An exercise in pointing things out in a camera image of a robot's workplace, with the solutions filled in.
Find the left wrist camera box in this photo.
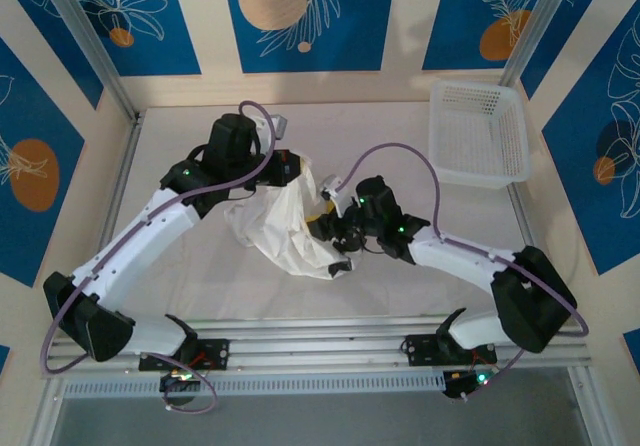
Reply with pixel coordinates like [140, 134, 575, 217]
[254, 113, 291, 142]

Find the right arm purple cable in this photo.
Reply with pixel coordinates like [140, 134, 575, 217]
[337, 141, 589, 402]

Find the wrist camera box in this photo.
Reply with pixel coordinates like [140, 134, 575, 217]
[318, 175, 346, 202]
[254, 113, 291, 142]

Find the white perforated plastic basket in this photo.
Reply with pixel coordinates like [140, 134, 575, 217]
[428, 79, 533, 190]

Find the blue floral wall panel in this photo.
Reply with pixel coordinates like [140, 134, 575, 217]
[519, 0, 617, 100]
[62, 0, 202, 78]
[0, 35, 86, 289]
[221, 0, 398, 74]
[422, 0, 566, 72]
[0, 0, 105, 111]
[541, 0, 640, 276]

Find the aluminium mounting rail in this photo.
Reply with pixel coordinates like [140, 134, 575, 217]
[42, 318, 591, 380]

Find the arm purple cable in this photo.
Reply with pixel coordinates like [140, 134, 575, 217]
[42, 99, 279, 415]
[337, 141, 589, 402]

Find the aluminium frame post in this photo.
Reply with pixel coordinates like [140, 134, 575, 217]
[502, 0, 586, 85]
[37, 0, 145, 123]

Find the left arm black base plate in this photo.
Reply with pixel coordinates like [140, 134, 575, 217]
[138, 338, 231, 372]

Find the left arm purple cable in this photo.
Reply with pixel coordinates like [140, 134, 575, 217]
[42, 99, 279, 415]

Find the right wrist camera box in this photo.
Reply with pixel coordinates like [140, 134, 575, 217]
[318, 175, 346, 202]

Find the grey slotted cable duct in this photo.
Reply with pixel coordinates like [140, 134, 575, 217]
[62, 373, 446, 400]

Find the white t-shirt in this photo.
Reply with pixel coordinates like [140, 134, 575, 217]
[222, 153, 356, 282]

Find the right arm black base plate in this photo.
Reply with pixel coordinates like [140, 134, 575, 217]
[403, 334, 499, 367]

